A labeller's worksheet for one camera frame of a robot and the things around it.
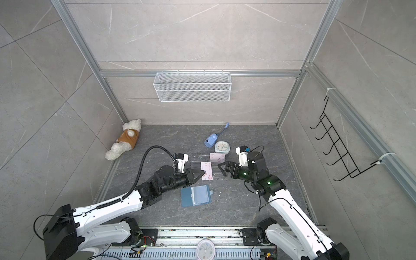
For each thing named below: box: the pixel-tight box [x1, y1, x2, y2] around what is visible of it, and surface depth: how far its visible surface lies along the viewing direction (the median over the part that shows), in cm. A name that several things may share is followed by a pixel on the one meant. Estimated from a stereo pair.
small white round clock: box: [213, 140, 232, 156], surface depth 106 cm
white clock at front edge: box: [196, 238, 217, 260], surface depth 70 cm
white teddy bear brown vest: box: [105, 119, 142, 161], surface depth 100 cm
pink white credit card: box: [209, 152, 226, 163], surface depth 94 cm
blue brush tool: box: [203, 122, 230, 149], surface depth 108 cm
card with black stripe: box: [200, 161, 213, 181], surface depth 75 cm
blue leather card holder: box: [180, 184, 214, 208], surface depth 87 cm
